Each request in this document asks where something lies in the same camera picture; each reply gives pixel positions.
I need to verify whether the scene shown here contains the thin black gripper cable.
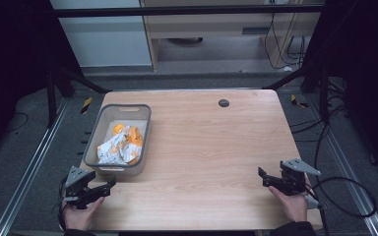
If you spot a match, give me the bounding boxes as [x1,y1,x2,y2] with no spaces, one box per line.
[56,175,67,232]

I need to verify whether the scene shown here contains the black hanging cables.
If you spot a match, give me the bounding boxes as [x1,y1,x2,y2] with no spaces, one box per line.
[263,12,307,71]

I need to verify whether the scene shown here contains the gray plastic basket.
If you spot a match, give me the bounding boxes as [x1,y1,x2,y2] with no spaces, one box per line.
[82,103,153,177]

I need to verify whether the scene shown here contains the crumpled white and orange packet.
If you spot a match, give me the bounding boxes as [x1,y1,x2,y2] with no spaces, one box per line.
[96,123,145,166]

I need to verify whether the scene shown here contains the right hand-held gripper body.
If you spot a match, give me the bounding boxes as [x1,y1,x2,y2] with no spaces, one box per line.
[279,158,325,210]

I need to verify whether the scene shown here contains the yellow and black tape strip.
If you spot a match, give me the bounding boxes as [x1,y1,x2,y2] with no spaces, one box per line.
[80,95,94,115]
[289,93,310,109]

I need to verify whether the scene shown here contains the black horizontal frame bar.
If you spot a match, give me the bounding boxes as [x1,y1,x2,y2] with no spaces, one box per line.
[50,4,325,19]

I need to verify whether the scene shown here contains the person's left hand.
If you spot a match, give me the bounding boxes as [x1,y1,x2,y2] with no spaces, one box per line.
[62,196,105,232]

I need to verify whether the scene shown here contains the thin black floor cable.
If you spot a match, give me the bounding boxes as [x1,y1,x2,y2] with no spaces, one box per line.
[4,111,30,134]

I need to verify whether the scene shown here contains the black floor cables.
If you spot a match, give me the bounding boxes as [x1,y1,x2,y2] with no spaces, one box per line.
[289,78,350,171]

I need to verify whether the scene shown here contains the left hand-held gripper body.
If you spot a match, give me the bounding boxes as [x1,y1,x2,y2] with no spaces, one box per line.
[63,165,97,210]

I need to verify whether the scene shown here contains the person's right hand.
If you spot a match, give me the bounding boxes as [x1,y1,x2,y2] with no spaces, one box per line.
[268,185,310,224]

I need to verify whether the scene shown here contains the black metal stand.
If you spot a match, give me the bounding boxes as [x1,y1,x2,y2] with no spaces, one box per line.
[44,64,113,130]
[261,64,331,124]

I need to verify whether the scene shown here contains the light wooden desk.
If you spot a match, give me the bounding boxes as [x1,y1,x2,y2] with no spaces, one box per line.
[139,0,327,72]

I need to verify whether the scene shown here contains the aluminium floor rail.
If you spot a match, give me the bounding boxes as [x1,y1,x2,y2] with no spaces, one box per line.
[0,97,71,236]
[308,93,378,236]

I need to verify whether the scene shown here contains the white cabinet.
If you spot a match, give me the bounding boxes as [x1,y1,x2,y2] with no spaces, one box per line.
[49,0,154,69]

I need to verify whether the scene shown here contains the black curtain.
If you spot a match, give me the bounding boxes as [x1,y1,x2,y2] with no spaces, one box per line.
[0,0,84,161]
[299,0,378,183]

